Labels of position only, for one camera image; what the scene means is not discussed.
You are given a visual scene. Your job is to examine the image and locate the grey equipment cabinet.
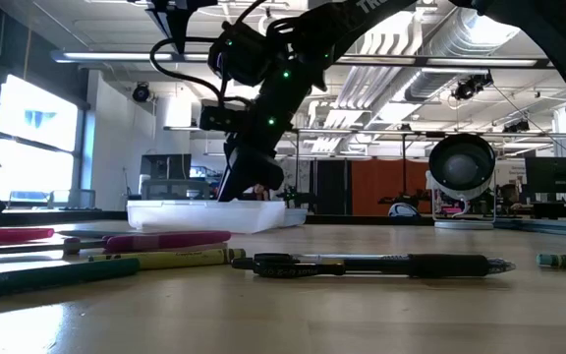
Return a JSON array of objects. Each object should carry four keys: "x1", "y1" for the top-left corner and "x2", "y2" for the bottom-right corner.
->
[{"x1": 139, "y1": 152, "x2": 213, "y2": 202}]

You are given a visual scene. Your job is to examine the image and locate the large window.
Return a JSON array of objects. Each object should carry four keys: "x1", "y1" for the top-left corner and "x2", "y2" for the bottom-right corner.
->
[{"x1": 0, "y1": 73, "x2": 87, "y2": 210}]

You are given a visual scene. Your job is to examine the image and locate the purple scissors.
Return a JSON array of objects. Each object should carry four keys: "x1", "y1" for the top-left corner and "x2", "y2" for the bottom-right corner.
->
[{"x1": 0, "y1": 229, "x2": 233, "y2": 259}]

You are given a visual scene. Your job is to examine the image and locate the orange partition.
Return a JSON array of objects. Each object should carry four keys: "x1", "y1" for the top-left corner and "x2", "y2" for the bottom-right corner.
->
[{"x1": 351, "y1": 157, "x2": 434, "y2": 216}]

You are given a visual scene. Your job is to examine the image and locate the clear plastic supply box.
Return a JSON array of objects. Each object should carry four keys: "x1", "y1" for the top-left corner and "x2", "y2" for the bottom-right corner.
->
[{"x1": 126, "y1": 199, "x2": 309, "y2": 235}]

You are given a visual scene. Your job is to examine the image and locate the olive yellow crayon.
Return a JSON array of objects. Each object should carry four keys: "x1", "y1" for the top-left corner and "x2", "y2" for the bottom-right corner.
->
[{"x1": 88, "y1": 248, "x2": 246, "y2": 270}]

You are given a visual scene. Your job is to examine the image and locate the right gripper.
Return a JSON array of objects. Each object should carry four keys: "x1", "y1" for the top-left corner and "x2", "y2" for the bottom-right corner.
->
[{"x1": 198, "y1": 68, "x2": 314, "y2": 204}]

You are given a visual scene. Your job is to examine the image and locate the black hanging camera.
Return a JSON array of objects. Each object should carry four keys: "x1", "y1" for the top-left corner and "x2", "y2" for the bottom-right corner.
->
[
  {"x1": 131, "y1": 82, "x2": 151, "y2": 103},
  {"x1": 452, "y1": 71, "x2": 494, "y2": 102}
]

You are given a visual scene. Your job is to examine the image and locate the black computer monitor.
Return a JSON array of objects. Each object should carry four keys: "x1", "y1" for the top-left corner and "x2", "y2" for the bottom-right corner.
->
[{"x1": 525, "y1": 155, "x2": 566, "y2": 196}]

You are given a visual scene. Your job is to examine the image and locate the pink highlighter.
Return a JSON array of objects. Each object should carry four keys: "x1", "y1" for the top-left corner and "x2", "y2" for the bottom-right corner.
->
[{"x1": 0, "y1": 226, "x2": 56, "y2": 244}]

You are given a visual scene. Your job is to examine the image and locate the black click pen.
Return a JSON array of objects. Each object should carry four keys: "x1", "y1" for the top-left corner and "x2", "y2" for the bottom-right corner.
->
[{"x1": 231, "y1": 252, "x2": 517, "y2": 279}]

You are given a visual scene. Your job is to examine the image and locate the silver ventilation duct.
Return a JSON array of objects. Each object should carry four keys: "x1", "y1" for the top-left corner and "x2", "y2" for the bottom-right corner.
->
[{"x1": 403, "y1": 4, "x2": 523, "y2": 102}]

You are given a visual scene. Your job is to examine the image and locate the white and blue ball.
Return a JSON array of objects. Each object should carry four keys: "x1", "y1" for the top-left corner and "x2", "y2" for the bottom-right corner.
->
[{"x1": 387, "y1": 201, "x2": 421, "y2": 218}]

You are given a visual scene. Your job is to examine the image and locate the green pen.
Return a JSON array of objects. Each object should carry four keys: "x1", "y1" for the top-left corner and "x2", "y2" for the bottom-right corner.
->
[{"x1": 0, "y1": 258, "x2": 141, "y2": 299}]

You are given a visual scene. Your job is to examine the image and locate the long overhead light bar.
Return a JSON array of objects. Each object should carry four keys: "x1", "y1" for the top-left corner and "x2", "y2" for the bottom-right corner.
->
[{"x1": 49, "y1": 48, "x2": 554, "y2": 69}]

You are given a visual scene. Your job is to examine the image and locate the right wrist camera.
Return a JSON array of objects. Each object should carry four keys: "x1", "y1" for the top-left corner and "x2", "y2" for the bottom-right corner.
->
[{"x1": 207, "y1": 20, "x2": 272, "y2": 89}]

